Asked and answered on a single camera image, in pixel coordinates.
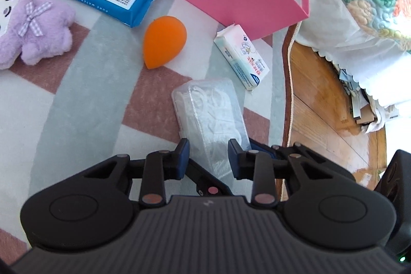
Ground purple plush toy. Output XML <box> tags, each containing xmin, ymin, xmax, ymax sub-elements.
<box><xmin>1</xmin><ymin>0</ymin><xmax>75</xmax><ymax>70</ymax></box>

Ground white tissue packet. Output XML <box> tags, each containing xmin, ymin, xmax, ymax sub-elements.
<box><xmin>214</xmin><ymin>24</ymin><xmax>270</xmax><ymax>91</ymax></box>

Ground orange makeup sponge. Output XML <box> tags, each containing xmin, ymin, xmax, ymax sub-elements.
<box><xmin>142</xmin><ymin>16</ymin><xmax>187</xmax><ymax>70</ymax></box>

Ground checkered grey pink rug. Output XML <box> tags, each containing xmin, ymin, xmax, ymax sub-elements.
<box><xmin>1</xmin><ymin>0</ymin><xmax>298</xmax><ymax>273</ymax></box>

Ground white bed skirt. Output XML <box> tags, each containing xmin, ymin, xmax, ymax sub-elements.
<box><xmin>296</xmin><ymin>0</ymin><xmax>410</xmax><ymax>119</ymax></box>

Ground paper scraps under bed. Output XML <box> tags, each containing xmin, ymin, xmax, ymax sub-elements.
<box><xmin>332</xmin><ymin>63</ymin><xmax>399</xmax><ymax>134</ymax></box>

